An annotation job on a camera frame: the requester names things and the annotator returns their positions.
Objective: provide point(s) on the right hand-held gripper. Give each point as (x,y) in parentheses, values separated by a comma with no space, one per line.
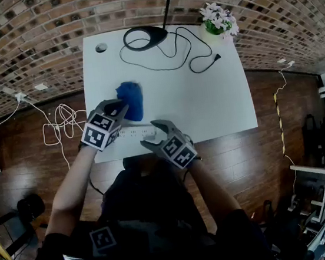
(180,153)

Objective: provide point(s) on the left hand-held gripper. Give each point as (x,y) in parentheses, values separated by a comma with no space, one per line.
(100,134)

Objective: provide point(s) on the blue cloth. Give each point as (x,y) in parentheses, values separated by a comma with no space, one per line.
(132,100)

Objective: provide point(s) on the person's left forearm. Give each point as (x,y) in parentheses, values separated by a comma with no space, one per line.
(69,192)

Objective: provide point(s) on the person's right forearm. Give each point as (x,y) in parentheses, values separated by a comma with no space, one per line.
(214,188)

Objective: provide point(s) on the person's dark clothing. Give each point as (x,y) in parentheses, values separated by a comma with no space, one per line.
(147,194)

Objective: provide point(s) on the black desk lamp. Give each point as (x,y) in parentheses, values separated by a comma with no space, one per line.
(158,34)

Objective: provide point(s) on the grey chest-worn tagged device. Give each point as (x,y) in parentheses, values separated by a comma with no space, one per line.
(103,238)

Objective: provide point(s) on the yellow black striped tape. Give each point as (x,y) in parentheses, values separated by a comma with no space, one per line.
(280,125)

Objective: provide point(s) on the potted flowers in white pot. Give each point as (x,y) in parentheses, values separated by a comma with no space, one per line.
(217,25)

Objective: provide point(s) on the black round bin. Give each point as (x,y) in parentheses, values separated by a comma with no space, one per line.
(30,204)

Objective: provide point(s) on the white wall plate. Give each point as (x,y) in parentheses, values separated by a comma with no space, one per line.
(281,60)
(41,86)

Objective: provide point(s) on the white wall plug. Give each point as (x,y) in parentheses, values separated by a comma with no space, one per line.
(290,63)
(21,97)

